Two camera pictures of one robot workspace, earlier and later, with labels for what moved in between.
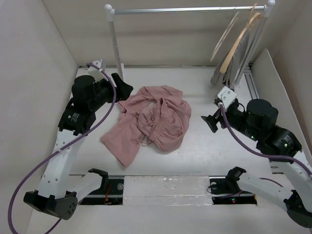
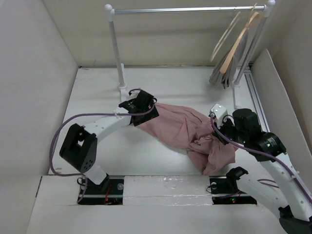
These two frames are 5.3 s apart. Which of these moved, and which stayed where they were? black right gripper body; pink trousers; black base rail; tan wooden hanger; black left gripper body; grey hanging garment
Moved: pink trousers; black left gripper body; black right gripper body
Stayed: grey hanging garment; black base rail; tan wooden hanger
